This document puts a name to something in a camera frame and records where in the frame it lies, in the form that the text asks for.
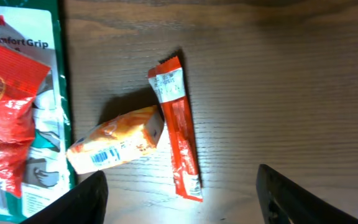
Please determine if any green 3M glove package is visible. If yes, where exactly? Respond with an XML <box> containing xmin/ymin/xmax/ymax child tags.
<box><xmin>0</xmin><ymin>0</ymin><xmax>75</xmax><ymax>223</ymax></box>

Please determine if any orange box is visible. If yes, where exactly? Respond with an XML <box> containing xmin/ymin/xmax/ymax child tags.
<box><xmin>67</xmin><ymin>105</ymin><xmax>163</xmax><ymax>174</ymax></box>

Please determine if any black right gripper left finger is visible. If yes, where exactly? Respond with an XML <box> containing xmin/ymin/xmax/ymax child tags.
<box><xmin>22</xmin><ymin>170</ymin><xmax>109</xmax><ymax>224</ymax></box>

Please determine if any red Nescafe packet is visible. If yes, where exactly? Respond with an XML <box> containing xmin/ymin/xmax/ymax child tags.
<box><xmin>148</xmin><ymin>56</ymin><xmax>203</xmax><ymax>202</ymax></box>

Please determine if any red Hacks candy bag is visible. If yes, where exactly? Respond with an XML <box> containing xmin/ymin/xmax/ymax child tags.
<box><xmin>0</xmin><ymin>44</ymin><xmax>50</xmax><ymax>197</ymax></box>

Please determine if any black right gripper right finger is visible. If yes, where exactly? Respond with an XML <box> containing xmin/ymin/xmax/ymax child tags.
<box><xmin>256</xmin><ymin>164</ymin><xmax>358</xmax><ymax>224</ymax></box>

